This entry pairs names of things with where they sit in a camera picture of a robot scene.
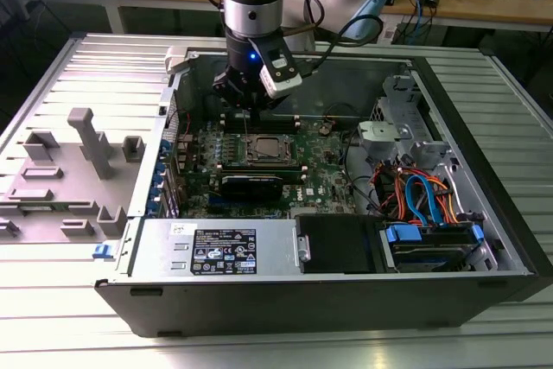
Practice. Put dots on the green motherboard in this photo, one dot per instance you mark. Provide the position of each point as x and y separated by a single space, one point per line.
322 161

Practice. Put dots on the graphics card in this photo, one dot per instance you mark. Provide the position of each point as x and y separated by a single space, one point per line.
252 189

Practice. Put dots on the grey parts rack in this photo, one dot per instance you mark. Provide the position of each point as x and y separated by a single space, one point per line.
78 189

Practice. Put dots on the grey metal disk bay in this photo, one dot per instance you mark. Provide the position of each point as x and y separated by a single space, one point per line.
384 133

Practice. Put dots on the coin battery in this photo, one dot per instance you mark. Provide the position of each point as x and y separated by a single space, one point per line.
326 129

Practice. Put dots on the green RAM stick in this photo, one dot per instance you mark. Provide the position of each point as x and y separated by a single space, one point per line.
259 169

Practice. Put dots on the blue plastic clip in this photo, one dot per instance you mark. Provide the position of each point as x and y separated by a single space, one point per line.
102 251

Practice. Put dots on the small black device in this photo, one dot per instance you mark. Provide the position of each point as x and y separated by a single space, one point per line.
430 0

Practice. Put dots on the silver power supply unit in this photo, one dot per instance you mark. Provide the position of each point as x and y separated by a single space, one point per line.
272 256

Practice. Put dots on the black PC case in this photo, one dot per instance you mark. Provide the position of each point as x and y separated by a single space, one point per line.
281 306

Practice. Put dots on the hard disk in blue carrier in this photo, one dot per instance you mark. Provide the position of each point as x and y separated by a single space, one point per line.
427 256

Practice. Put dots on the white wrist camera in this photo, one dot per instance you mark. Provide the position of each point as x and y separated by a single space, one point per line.
283 81

